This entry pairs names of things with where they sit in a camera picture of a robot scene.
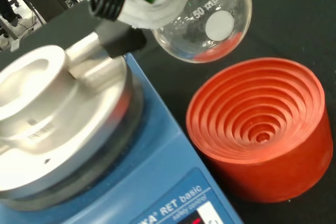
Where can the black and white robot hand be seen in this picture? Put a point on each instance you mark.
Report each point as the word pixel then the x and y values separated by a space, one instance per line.
pixel 147 14

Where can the black cabinet box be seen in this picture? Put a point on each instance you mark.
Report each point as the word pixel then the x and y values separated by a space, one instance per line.
pixel 44 1

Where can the black bench cloth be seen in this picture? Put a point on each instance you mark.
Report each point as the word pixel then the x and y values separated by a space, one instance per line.
pixel 288 24

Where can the blue-base heater with steel plate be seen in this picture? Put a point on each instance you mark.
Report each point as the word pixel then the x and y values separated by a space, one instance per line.
pixel 162 155

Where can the red ribbed flask stand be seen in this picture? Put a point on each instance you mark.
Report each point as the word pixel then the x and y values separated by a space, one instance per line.
pixel 262 171

